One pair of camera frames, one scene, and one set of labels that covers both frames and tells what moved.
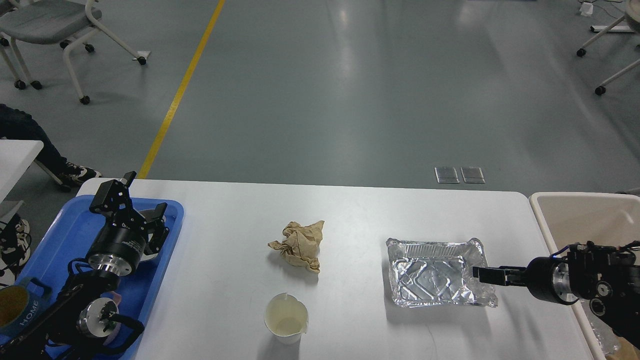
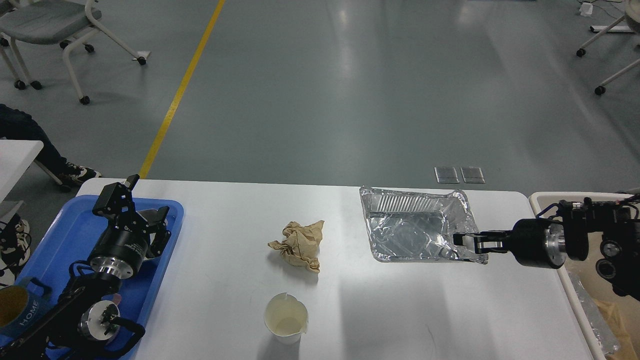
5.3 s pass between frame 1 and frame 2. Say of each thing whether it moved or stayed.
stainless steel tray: stayed
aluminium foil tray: moved
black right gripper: moved
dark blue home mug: stayed
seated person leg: stayed
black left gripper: stayed
